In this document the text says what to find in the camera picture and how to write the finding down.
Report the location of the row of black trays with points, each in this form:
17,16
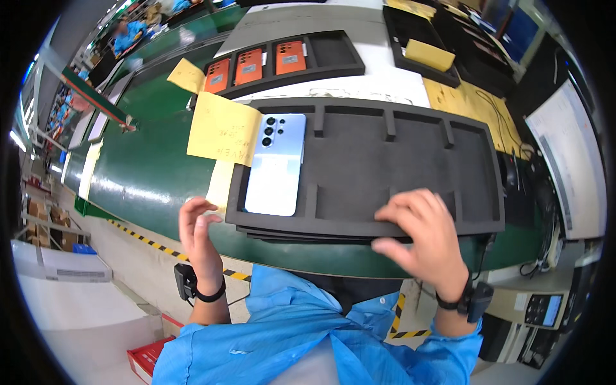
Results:
476,53

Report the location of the person's left hand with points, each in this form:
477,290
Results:
202,255

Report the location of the large black foam tray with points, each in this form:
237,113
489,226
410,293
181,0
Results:
365,159

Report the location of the computer monitor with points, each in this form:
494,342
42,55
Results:
572,159

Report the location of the black wrist band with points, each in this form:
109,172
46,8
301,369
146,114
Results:
479,301
185,281

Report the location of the black equipment box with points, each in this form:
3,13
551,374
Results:
515,341

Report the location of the person's body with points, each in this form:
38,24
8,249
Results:
288,337

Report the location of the red box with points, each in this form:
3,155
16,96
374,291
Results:
147,358

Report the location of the narrow black foam tray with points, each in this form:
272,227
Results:
414,26

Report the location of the green conveyor belt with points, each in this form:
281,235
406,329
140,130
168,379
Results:
144,183

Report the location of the yellow foam block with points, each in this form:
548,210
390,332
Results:
429,55

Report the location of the yellow paper sheet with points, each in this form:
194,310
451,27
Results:
409,6

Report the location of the orange smartphone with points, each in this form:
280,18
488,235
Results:
291,57
217,76
249,67

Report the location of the person's right hand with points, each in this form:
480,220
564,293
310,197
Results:
433,245

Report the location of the light blue smartphone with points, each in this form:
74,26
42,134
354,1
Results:
276,173

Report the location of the pale yellow paper slip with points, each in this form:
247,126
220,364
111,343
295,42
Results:
220,185

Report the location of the small yellow paper note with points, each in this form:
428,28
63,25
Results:
186,74

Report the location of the shelf with cartons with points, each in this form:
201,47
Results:
53,219

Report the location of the stack of black foam trays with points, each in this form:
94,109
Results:
298,234

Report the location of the yellow table mat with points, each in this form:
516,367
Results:
462,108

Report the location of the large yellow paper note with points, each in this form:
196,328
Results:
221,127

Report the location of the white machine housing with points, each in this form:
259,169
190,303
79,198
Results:
62,264

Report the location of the beige device with display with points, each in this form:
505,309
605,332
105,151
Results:
524,303

